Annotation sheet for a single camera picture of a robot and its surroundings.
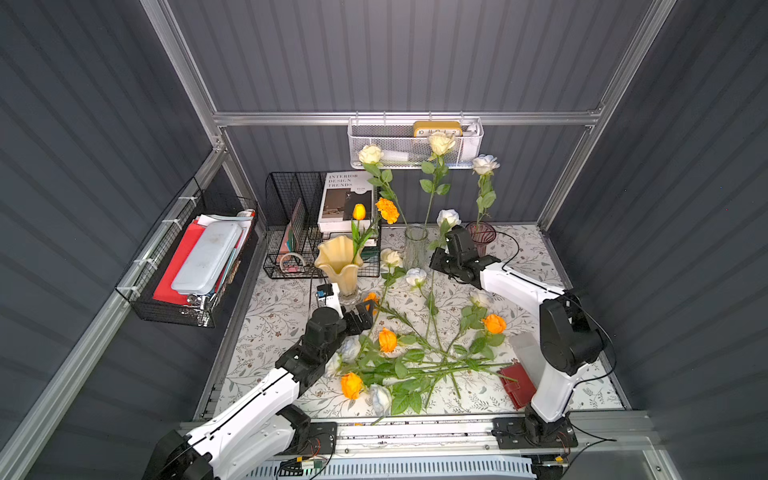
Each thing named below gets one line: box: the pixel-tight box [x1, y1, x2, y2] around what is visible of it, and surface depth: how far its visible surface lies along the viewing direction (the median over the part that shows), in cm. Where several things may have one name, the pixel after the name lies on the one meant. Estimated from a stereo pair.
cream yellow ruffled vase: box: [314, 236, 364, 296], surface depth 90 cm
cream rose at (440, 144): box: [420, 131, 457, 227], surface depth 84 cm
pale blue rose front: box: [370, 384, 392, 417], surface depth 77 cm
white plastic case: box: [171, 222, 243, 295], surface depth 71 cm
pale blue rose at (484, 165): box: [472, 154, 501, 229], surface depth 89 cm
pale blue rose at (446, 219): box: [428, 208, 461, 253], surface depth 96 cm
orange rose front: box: [340, 372, 363, 400], surface depth 80 cm
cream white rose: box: [358, 145, 408, 228], surface depth 83 cm
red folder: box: [153, 219, 206, 306], surface depth 69 cm
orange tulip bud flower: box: [351, 203, 373, 263], surface depth 84 cm
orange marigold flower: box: [376, 197, 400, 225], surface depth 79 cm
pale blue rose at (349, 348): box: [336, 335, 361, 363], surface depth 85 cm
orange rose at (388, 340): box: [378, 327, 398, 353], surface depth 88 cm
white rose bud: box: [380, 248, 403, 272], surface depth 107 cm
